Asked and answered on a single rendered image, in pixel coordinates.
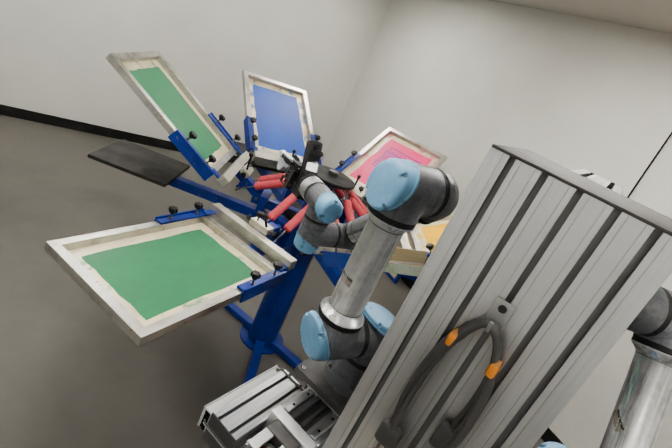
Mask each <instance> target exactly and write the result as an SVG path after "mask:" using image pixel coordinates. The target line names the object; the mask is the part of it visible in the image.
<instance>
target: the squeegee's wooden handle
mask: <svg viewBox="0 0 672 448"><path fill-rule="evenodd" d="M426 258H427V251H421V250H413V249H404V248H396V249H395V251H394V253H393V255H392V257H391V259H390V261H400V262H411V263H422V264H424V265H425V259H426Z"/></svg>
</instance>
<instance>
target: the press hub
mask: <svg viewBox="0 0 672 448"><path fill-rule="evenodd" d="M316 176H317V177H318V178H320V179H321V180H322V181H323V183H324V184H325V185H326V186H327V185H328V188H330V187H332V188H331V189H330V190H331V191H332V192H333V191H334V188H337V189H340V190H346V191H349V190H353V189H354V187H355V183H354V182H353V181H352V180H351V179H350V178H349V177H348V176H346V175H345V174H343V173H341V172H339V171H337V170H335V169H333V168H330V167H327V166H324V165H320V164H319V165H318V170H317V174H316ZM306 205H307V202H306V201H304V202H303V204H302V205H301V204H300V203H299V202H294V203H293V204H292V205H291V206H293V207H295V208H298V209H300V210H302V209H303V208H304V207H305V206H306ZM284 214H285V216H286V217H285V216H284V217H285V218H287V219H288V220H291V219H292V218H293V217H294V216H295V215H296V214H297V212H294V211H292V210H289V209H286V210H285V211H284ZM283 250H284V251H286V252H287V253H288V254H290V255H291V256H292V257H294V258H295V259H296V260H297V262H296V264H295V267H294V268H293V269H291V270H287V269H286V270H284V271H288V272H287V275H286V277H285V279H284V282H283V283H282V284H280V285H278V286H276V287H274V288H272V289H270V290H267V291H266V292H265V294H264V297H263V299H262V302H261V304H260V306H259V309H258V311H257V313H256V316H255V318H254V321H253V323H252V325H251V328H250V329H249V328H248V327H246V326H245V325H243V326H242V327H241V330H240V338H241V340H242V342H243V343H244V344H245V345H246V346H247V347H248V348H249V349H251V350H252V351H253V350H254V346H255V343H256V341H257V340H259V341H262V342H265V345H264V349H263V352H262V354H273V353H276V352H275V351H274V350H273V349H272V348H271V347H270V346H269V345H270V343H271V342H273V341H274V340H276V339H277V340H278V341H279V342H281V343H282V344H283V338H282V335H281V334H280V329H281V327H282V325H283V323H284V321H285V318H286V316H287V314H288V312H289V309H290V307H291V305H292V303H293V301H294V298H295V296H296V294H297V292H298V290H299V287H300V285H301V283H302V281H303V279H304V276H305V274H306V272H307V270H308V267H309V265H310V263H311V261H312V259H313V256H314V255H313V254H309V255H307V256H302V255H301V254H300V252H299V250H298V249H297V248H296V247H295V246H294V244H293V245H290V246H288V247H285V248H284V249H283Z"/></svg>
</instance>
